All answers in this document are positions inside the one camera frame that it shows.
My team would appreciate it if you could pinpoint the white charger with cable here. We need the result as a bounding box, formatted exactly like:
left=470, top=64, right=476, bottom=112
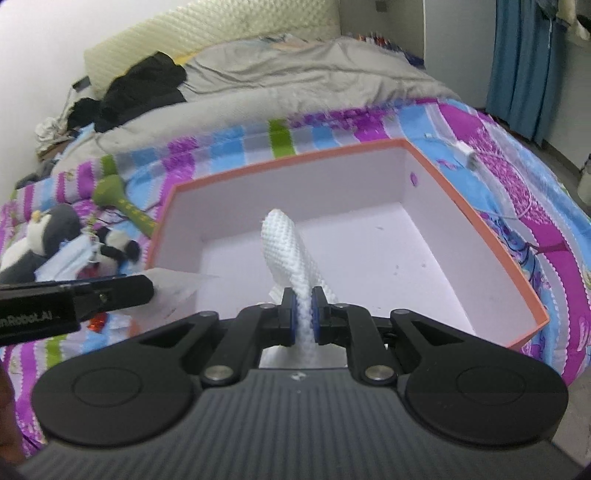
left=423, top=133, right=535, bottom=221

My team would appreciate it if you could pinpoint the blue plastic snack bag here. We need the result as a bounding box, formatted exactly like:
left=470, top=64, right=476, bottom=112
left=34, top=236, right=104, bottom=338

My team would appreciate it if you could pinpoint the blue curtain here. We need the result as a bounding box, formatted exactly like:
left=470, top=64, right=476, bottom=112
left=486, top=0, right=577, bottom=145

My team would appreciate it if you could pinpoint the cream quilted headboard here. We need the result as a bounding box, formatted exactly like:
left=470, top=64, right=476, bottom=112
left=84, top=0, right=341, bottom=98

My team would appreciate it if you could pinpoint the small panda plush toy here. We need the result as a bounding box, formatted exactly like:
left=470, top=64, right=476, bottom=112
left=91, top=226, right=141, bottom=277

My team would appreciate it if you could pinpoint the orange cardboard box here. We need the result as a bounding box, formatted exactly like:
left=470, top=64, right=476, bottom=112
left=147, top=140, right=549, bottom=348

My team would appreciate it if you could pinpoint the white textured cloth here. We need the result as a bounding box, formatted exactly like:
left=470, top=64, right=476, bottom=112
left=260, top=209, right=346, bottom=369

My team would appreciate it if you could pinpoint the green long massage stick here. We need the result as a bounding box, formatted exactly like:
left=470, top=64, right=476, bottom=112
left=92, top=174, right=156, bottom=238

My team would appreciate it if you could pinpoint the large penguin plush toy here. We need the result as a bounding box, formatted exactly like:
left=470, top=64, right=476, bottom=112
left=1, top=204, right=82, bottom=285

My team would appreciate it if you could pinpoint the grey duvet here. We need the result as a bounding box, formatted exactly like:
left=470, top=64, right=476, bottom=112
left=51, top=37, right=458, bottom=176

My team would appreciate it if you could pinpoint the colourful striped bed sheet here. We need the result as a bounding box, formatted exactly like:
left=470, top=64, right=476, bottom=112
left=0, top=97, right=591, bottom=458

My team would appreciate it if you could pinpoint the black clothing pile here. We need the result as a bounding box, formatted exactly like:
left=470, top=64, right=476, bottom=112
left=66, top=52, right=187, bottom=133

